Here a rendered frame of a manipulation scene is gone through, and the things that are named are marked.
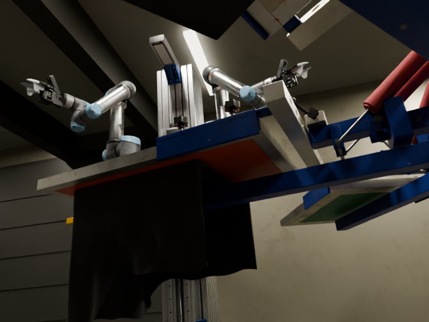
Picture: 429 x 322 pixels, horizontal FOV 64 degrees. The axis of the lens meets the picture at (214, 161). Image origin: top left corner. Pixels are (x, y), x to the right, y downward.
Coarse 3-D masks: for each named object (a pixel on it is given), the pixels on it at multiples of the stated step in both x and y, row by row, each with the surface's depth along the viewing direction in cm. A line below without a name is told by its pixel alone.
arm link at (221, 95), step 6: (222, 72) 211; (210, 84) 211; (216, 84) 210; (216, 90) 211; (222, 90) 210; (216, 96) 210; (222, 96) 208; (228, 96) 211; (216, 102) 209; (222, 102) 207; (216, 108) 208; (222, 108) 205; (216, 114) 208; (222, 114) 204; (228, 114) 204
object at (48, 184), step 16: (224, 144) 91; (272, 144) 94; (112, 160) 103; (128, 160) 100; (144, 160) 98; (160, 160) 98; (272, 160) 106; (288, 160) 110; (64, 176) 110; (80, 176) 107; (96, 176) 106; (48, 192) 117
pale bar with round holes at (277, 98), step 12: (276, 84) 81; (264, 96) 82; (276, 96) 80; (288, 96) 83; (276, 108) 83; (288, 108) 84; (276, 120) 89; (288, 120) 90; (300, 120) 96; (288, 132) 97; (300, 132) 97; (300, 144) 106; (300, 156) 115; (312, 156) 116
